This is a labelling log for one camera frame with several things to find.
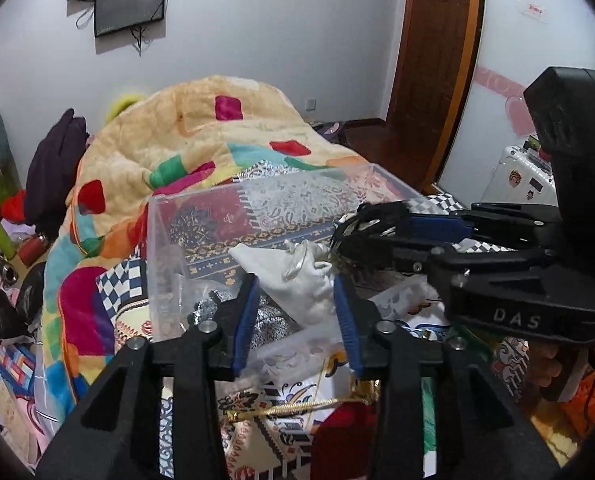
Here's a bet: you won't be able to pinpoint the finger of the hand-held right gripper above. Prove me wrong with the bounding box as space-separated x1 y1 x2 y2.
335 237 453 281
360 201 563 251

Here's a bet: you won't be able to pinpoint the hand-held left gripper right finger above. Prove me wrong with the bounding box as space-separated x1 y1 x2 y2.
332 274 563 480

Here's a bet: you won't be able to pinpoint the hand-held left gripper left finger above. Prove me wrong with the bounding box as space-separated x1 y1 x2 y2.
35 272 263 480

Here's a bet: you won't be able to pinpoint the white cloth pouch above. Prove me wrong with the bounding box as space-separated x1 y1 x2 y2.
228 240 345 331

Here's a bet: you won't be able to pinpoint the black fabric bundle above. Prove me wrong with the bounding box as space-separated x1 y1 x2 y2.
333 203 413 253

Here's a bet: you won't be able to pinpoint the clear plastic storage box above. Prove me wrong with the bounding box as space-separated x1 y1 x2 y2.
145 162 445 386

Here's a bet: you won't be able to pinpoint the person's right hand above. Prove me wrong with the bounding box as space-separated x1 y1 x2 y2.
527 342 563 401

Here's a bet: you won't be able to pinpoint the black silver sequined cloth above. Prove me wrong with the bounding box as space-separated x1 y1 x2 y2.
188 287 303 351

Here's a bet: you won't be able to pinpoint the white suitcase with stickers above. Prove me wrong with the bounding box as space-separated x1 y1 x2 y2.
480 145 558 206

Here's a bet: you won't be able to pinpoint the silver bangle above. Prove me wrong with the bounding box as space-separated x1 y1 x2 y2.
284 242 311 281

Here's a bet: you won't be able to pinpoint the red cloth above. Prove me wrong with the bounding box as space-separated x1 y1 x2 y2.
310 402 378 480

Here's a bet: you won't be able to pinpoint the brown wooden door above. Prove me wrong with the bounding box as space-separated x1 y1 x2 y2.
385 0 487 193

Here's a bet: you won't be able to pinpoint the colourful patchwork quilt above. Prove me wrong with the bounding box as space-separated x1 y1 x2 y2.
42 75 373 411

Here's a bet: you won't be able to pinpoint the red thermos bottle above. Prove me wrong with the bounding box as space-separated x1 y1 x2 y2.
18 234 48 267

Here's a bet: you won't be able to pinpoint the pile of papers and cloths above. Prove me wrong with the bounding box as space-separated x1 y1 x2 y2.
0 330 78 466

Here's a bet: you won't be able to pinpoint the dark purple garment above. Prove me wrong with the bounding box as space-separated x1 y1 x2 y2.
24 108 91 241

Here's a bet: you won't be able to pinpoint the yellow-green plush toy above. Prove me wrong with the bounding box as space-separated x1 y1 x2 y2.
105 91 146 121

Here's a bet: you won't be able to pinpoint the gold tassel cord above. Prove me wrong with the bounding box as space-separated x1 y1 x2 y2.
225 390 373 421

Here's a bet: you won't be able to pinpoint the pink wall sticker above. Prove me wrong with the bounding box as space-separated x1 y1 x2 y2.
475 65 538 136

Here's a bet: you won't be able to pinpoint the white red wall sign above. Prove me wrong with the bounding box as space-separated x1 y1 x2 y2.
517 1 549 23

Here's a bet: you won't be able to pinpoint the black hanging cables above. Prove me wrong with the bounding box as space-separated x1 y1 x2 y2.
128 25 151 57

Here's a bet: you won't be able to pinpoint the small black wall screen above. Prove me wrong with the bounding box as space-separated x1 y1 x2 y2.
94 0 168 38

